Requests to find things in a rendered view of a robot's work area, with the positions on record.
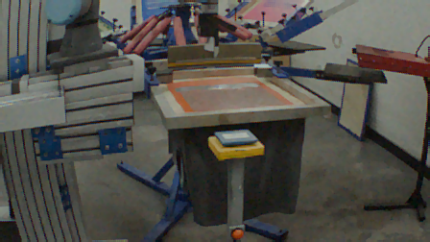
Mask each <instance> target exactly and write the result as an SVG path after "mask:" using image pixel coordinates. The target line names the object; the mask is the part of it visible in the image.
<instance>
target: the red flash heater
mask: <svg viewBox="0 0 430 242"><path fill-rule="evenodd" d="M355 47H356V51H357V60H358V67H364V68H371V69H380V70H382V71H390V72H397V73H401V74H408V75H416V76H420V77H426V78H430V59H428V58H426V57H425V59H423V58H422V57H421V56H419V55H418V57H417V58H416V57H415V55H413V54H407V53H401V52H397V51H394V50H388V49H382V48H376V47H370V46H364V45H358V44H355ZM378 49H382V50H385V51H381V50H378ZM387 51H392V52H393V53H392V52H387Z"/></svg>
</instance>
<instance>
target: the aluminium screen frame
mask: <svg viewBox="0 0 430 242"><path fill-rule="evenodd" d="M250 75H254V66H251V67H233V68H226V67H217V68H202V69H200V70H182V71H173V80H186V79H197V78H203V77H219V76H233V77H235V76H250ZM267 79H269V80H270V81H271V82H272V83H274V84H276V85H278V86H279V87H281V88H282V89H284V90H286V91H288V92H289V93H291V94H293V95H294V96H295V97H297V98H299V99H300V100H301V101H302V102H304V103H306V104H302V105H291V106H280V107H267V108H259V107H256V109H255V108H242V109H217V111H204V112H191V113H178V114H175V113H174V111H173V110H172V108H171V106H170V104H169V103H170V102H169V101H168V99H167V98H166V96H165V95H164V93H163V91H162V90H161V88H160V87H159V85H158V86H151V89H150V96H151V98H152V100H153V102H154V104H155V107H156V109H157V111H158V113H159V117H160V119H161V121H162V123H163V125H164V127H165V129H166V130H167V129H177V128H191V127H202V126H215V125H227V124H239V123H250V122H263V121H274V120H285V119H296V118H306V117H316V116H326V115H331V105H329V104H328V103H327V102H325V101H324V100H322V99H321V98H319V97H317V96H316V95H314V94H312V93H311V92H309V91H307V90H305V89H304V88H302V87H300V86H298V85H296V84H294V83H292V82H291V81H290V80H288V79H286V78H281V79H279V78H278V77H276V76H274V75H272V77H271V78H269V77H267Z"/></svg>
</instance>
